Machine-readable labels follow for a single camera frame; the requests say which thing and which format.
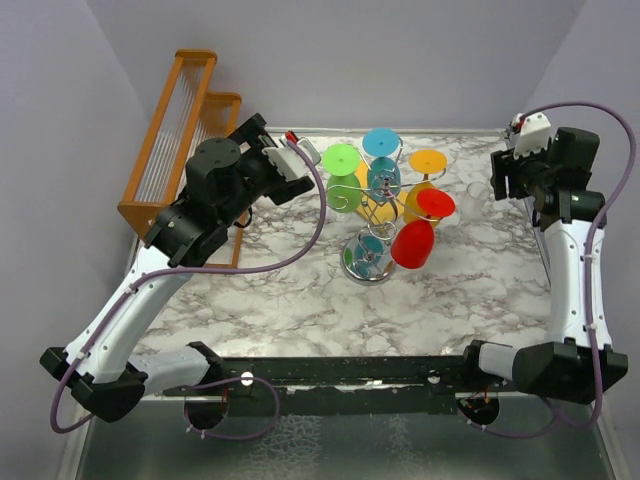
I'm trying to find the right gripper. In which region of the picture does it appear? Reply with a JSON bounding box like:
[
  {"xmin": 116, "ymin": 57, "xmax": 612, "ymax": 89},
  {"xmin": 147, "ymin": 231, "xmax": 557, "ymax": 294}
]
[{"xmin": 492, "ymin": 136, "xmax": 555, "ymax": 200}]

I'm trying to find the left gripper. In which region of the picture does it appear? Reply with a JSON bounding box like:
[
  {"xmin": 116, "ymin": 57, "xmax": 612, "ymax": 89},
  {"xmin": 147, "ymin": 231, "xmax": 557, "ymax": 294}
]
[{"xmin": 219, "ymin": 115, "xmax": 314, "ymax": 228}]

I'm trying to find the clear wine glass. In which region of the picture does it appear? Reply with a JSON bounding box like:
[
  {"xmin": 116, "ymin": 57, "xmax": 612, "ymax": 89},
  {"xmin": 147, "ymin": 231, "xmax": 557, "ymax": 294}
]
[{"xmin": 458, "ymin": 182, "xmax": 491, "ymax": 221}]

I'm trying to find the green plastic wine glass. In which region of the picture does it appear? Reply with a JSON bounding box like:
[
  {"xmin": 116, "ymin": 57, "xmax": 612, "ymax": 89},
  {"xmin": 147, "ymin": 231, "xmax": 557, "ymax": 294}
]
[{"xmin": 321, "ymin": 143, "xmax": 362, "ymax": 213}]

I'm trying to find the yellow plastic wine glass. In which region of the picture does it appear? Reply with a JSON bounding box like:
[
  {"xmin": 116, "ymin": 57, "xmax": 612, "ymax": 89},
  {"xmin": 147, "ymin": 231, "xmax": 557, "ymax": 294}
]
[{"xmin": 403, "ymin": 149, "xmax": 448, "ymax": 224}]

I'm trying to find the blue plastic wine glass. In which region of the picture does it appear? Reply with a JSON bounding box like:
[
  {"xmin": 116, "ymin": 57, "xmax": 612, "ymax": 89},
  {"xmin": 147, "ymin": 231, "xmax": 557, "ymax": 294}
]
[{"xmin": 362, "ymin": 128, "xmax": 401, "ymax": 204}]

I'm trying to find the red plastic wine glass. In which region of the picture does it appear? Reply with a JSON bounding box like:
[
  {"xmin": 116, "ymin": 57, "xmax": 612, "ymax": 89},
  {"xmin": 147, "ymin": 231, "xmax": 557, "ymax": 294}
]
[{"xmin": 391, "ymin": 187, "xmax": 456, "ymax": 269}]

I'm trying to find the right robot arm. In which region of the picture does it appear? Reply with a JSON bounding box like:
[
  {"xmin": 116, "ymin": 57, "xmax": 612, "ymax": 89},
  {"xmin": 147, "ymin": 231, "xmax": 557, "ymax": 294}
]
[{"xmin": 459, "ymin": 127, "xmax": 628, "ymax": 405}]

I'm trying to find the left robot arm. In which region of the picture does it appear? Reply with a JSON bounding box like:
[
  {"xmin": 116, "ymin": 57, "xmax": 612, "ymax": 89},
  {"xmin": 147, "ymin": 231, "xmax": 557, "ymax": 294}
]
[{"xmin": 40, "ymin": 114, "xmax": 322, "ymax": 423}]

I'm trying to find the chrome wine glass rack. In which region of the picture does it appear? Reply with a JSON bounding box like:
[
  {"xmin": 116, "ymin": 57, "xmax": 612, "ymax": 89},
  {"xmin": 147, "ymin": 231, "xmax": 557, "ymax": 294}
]
[{"xmin": 327, "ymin": 137, "xmax": 449, "ymax": 286}]

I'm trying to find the wooden dish rack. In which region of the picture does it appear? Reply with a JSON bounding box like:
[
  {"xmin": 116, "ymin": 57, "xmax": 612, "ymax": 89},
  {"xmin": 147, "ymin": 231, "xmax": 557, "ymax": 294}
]
[{"xmin": 118, "ymin": 49, "xmax": 242, "ymax": 239}]

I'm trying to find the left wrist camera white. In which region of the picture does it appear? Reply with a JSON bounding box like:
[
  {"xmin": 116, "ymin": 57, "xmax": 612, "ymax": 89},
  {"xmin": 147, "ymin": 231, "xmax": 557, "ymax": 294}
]
[{"xmin": 263, "ymin": 130, "xmax": 321, "ymax": 181}]

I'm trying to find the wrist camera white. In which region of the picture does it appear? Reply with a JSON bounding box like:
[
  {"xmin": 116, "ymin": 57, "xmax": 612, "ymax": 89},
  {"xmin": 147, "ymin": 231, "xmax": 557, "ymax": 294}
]
[
  {"xmin": 510, "ymin": 113, "xmax": 551, "ymax": 160},
  {"xmin": 263, "ymin": 130, "xmax": 321, "ymax": 181}
]

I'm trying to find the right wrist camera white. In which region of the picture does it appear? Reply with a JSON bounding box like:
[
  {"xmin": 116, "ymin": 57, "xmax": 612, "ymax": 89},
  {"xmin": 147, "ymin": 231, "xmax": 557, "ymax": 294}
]
[{"xmin": 510, "ymin": 113, "xmax": 551, "ymax": 160}]

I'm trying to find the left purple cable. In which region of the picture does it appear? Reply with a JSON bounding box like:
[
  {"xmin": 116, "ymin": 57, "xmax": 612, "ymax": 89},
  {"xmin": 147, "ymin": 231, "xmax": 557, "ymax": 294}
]
[{"xmin": 49, "ymin": 139, "xmax": 326, "ymax": 441}]

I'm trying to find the purple cable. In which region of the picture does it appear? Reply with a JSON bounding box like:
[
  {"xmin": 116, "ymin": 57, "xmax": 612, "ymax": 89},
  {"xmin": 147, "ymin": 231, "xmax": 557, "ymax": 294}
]
[
  {"xmin": 49, "ymin": 139, "xmax": 326, "ymax": 441},
  {"xmin": 464, "ymin": 102, "xmax": 635, "ymax": 439}
]

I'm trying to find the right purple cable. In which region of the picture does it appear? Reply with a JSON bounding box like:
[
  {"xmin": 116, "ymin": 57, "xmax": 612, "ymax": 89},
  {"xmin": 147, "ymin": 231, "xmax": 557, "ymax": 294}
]
[{"xmin": 464, "ymin": 102, "xmax": 635, "ymax": 439}]

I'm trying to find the black mounting rail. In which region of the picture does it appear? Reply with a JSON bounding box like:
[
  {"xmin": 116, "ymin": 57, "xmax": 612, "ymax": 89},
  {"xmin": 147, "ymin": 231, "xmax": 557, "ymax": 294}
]
[{"xmin": 164, "ymin": 352, "xmax": 521, "ymax": 417}]

